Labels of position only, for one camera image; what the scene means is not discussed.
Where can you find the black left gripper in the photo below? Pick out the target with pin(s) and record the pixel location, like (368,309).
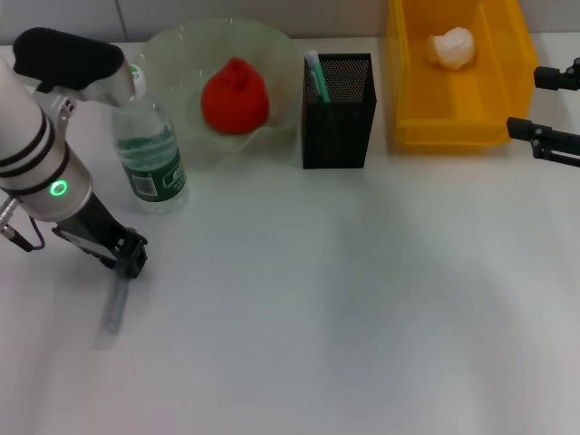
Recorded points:
(90,231)

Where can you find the grey marker pen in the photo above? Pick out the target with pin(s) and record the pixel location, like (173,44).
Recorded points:
(113,308)

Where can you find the white paper ball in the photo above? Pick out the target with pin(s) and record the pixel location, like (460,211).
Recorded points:
(453,47)

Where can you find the green glass fruit bowl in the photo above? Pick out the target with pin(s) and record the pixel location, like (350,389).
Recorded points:
(190,59)

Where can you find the black mesh pen holder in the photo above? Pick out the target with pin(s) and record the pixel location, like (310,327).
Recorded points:
(335,136)

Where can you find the clear green-label water bottle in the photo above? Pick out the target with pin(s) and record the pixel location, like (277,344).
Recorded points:
(149,154)

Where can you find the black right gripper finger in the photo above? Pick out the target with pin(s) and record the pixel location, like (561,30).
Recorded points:
(553,142)
(555,77)

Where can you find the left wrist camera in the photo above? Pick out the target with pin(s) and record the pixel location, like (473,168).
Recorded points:
(68,59)

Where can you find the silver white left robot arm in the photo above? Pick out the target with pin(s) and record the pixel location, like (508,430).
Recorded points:
(31,158)

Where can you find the orange fruit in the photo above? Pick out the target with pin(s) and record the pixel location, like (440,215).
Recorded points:
(233,104)

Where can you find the green white toothbrush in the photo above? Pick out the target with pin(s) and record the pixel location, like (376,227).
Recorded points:
(317,79)

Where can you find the yellow plastic bin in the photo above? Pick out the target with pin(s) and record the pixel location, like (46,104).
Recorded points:
(453,127)

